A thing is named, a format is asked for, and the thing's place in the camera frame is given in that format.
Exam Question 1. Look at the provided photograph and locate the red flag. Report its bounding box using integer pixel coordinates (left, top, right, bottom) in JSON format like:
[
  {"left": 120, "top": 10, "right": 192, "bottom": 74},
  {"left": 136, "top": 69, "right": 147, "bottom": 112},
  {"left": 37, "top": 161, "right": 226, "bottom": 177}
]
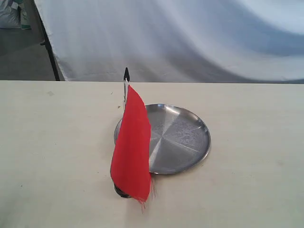
[{"left": 110, "top": 69, "right": 153, "bottom": 210}]

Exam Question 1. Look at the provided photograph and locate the black round flag base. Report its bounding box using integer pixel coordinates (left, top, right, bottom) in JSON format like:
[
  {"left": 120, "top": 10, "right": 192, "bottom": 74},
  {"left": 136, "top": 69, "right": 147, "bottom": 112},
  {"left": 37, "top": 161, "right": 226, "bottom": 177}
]
[{"left": 114, "top": 184, "right": 131, "bottom": 199}]

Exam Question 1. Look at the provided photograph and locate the round steel plate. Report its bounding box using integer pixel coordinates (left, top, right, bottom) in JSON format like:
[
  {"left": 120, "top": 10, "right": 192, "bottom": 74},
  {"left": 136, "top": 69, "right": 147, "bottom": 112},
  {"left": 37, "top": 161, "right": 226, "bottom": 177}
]
[{"left": 114, "top": 103, "right": 211, "bottom": 176}]

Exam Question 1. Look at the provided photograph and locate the white backdrop cloth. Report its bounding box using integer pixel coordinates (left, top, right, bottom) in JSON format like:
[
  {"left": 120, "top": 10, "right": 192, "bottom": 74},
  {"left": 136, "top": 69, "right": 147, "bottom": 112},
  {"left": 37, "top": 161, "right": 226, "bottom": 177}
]
[{"left": 35, "top": 0, "right": 304, "bottom": 84}]

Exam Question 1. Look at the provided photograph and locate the black backdrop stand pole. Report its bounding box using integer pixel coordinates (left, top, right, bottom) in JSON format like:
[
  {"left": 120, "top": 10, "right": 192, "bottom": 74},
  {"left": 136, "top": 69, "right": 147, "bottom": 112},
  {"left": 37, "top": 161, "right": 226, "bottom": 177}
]
[{"left": 34, "top": 1, "right": 60, "bottom": 81}]

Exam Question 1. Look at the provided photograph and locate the green white bag in background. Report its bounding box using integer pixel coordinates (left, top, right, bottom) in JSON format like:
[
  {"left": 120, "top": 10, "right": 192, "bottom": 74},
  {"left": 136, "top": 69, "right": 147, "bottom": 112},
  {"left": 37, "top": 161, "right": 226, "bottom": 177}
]
[{"left": 18, "top": 0, "right": 31, "bottom": 30}]

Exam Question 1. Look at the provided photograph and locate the white sack in background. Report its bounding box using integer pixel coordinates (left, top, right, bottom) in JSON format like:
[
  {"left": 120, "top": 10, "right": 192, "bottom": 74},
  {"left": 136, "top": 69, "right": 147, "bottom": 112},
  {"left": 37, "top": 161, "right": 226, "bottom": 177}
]
[{"left": 0, "top": 0, "right": 20, "bottom": 29}]

